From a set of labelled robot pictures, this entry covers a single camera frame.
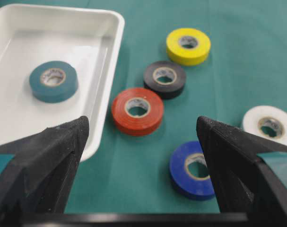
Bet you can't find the black tape roll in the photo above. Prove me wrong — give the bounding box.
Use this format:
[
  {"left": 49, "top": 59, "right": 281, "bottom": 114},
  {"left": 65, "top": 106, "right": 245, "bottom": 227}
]
[{"left": 143, "top": 61, "right": 186, "bottom": 99}]

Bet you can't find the red tape roll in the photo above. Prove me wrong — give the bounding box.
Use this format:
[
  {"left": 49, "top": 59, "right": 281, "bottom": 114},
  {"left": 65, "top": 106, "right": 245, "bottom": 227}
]
[{"left": 111, "top": 87, "right": 164, "bottom": 136}]

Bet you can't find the blue tape roll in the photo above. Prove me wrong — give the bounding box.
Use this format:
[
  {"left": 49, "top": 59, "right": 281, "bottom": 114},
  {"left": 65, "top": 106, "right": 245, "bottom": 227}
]
[{"left": 169, "top": 140, "right": 215, "bottom": 201}]

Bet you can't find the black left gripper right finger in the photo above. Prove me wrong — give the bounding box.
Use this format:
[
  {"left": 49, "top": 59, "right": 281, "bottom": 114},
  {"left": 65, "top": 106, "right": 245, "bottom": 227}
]
[{"left": 196, "top": 116, "right": 287, "bottom": 219}]

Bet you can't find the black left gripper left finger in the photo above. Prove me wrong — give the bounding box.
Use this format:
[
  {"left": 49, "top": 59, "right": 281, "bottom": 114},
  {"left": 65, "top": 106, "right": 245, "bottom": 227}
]
[{"left": 0, "top": 116, "right": 89, "bottom": 219}]

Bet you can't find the green tape roll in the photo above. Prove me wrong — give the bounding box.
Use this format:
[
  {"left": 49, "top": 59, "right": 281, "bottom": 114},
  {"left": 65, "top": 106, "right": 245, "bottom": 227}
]
[{"left": 29, "top": 61, "right": 78, "bottom": 103}]

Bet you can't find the yellow tape roll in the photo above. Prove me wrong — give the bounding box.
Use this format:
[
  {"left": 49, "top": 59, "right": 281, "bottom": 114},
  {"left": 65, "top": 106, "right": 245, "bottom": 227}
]
[{"left": 166, "top": 28, "right": 211, "bottom": 66}]

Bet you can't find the white plastic tray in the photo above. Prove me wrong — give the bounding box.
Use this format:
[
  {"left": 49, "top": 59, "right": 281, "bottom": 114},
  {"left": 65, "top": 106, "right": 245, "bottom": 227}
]
[{"left": 0, "top": 4, "right": 125, "bottom": 161}]

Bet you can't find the white tape roll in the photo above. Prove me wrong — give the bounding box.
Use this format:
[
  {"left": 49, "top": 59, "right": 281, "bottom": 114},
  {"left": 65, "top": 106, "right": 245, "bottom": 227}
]
[{"left": 241, "top": 105, "right": 287, "bottom": 145}]

